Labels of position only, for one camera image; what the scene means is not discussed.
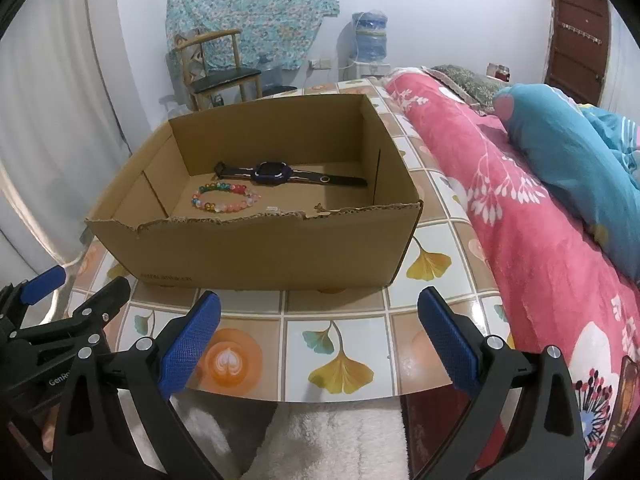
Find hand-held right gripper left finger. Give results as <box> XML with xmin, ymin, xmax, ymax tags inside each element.
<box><xmin>52</xmin><ymin>290</ymin><xmax>222</xmax><ymax>480</ymax></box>

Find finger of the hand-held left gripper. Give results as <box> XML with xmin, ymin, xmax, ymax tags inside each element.
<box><xmin>0</xmin><ymin>265</ymin><xmax>68</xmax><ymax>341</ymax></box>
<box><xmin>12</xmin><ymin>276</ymin><xmax>132</xmax><ymax>361</ymax></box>

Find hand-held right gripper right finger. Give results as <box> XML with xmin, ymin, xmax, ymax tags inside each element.
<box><xmin>417</xmin><ymin>287</ymin><xmax>586</xmax><ymax>480</ymax></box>

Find brown cardboard box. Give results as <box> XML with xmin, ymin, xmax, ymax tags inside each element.
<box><xmin>84</xmin><ymin>92</ymin><xmax>425</xmax><ymax>293</ymax></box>

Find multicolour bead bracelet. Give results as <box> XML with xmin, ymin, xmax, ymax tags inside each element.
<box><xmin>190</xmin><ymin>182</ymin><xmax>262</xmax><ymax>215</ymax></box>

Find purple kids smartwatch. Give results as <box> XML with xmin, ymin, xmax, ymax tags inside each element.
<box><xmin>214</xmin><ymin>160</ymin><xmax>368</xmax><ymax>188</ymax></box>

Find person's left hand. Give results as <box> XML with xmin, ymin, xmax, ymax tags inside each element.
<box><xmin>41</xmin><ymin>402</ymin><xmax>60</xmax><ymax>455</ymax></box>

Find pink floral quilt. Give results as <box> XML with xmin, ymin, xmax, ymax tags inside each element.
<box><xmin>384</xmin><ymin>67</ymin><xmax>640</xmax><ymax>480</ymax></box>

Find ginkgo print table cover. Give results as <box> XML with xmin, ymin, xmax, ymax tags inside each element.
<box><xmin>65</xmin><ymin>77</ymin><xmax>511</xmax><ymax>406</ymax></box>

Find white fluffy blanket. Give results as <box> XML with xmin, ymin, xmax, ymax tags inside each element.
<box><xmin>165</xmin><ymin>402</ymin><xmax>408</xmax><ymax>480</ymax></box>

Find white curtain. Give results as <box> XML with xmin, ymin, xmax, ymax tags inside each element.
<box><xmin>0</xmin><ymin>0</ymin><xmax>146</xmax><ymax>281</ymax></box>

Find clear plastic bags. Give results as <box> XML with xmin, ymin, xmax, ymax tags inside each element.
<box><xmin>159</xmin><ymin>95</ymin><xmax>188</xmax><ymax>123</ymax></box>

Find blue pillow with pink end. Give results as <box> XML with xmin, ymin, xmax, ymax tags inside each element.
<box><xmin>492</xmin><ymin>82</ymin><xmax>640</xmax><ymax>283</ymax></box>

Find wooden chair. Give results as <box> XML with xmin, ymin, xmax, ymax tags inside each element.
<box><xmin>172</xmin><ymin>29</ymin><xmax>263</xmax><ymax>111</ymax></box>

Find dark floral pillow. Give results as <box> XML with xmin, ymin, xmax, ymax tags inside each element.
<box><xmin>429</xmin><ymin>64</ymin><xmax>503</xmax><ymax>113</ymax></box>

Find light blue striped quilt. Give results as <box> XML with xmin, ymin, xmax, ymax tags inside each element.
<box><xmin>575</xmin><ymin>102</ymin><xmax>640</xmax><ymax>186</ymax></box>

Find empty blue water jug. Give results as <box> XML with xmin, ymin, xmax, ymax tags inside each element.
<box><xmin>259</xmin><ymin>64</ymin><xmax>285</xmax><ymax>92</ymax></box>

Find white water dispenser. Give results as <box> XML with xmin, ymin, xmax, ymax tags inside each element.
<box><xmin>347</xmin><ymin>60</ymin><xmax>395</xmax><ymax>81</ymax></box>

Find blue water dispenser bottle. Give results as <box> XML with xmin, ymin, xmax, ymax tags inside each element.
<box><xmin>351</xmin><ymin>11</ymin><xmax>389</xmax><ymax>63</ymax></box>

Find teal floral hanging cloth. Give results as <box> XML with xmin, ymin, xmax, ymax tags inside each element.
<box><xmin>165</xmin><ymin>0</ymin><xmax>342</xmax><ymax>72</ymax></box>

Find brown wooden door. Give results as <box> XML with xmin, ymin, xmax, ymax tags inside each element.
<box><xmin>544</xmin><ymin>0</ymin><xmax>612</xmax><ymax>109</ymax></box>

